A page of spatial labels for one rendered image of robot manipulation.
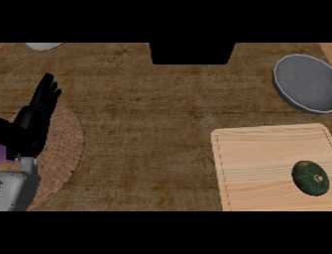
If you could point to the round woven brown placemat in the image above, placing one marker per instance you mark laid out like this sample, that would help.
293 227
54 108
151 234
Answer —
64 145

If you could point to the white round bowl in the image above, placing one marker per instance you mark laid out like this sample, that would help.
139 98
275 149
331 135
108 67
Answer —
44 45

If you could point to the black box-shaped appliance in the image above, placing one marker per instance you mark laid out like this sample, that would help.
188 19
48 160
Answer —
193 53

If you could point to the grey pan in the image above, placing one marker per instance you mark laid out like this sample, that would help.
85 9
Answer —
309 82

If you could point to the pale wooden cutting board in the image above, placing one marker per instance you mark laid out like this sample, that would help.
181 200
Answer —
266 165

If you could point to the dark green squash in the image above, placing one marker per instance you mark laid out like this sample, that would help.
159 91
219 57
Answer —
309 178

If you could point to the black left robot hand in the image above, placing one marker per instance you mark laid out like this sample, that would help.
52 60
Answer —
30 122

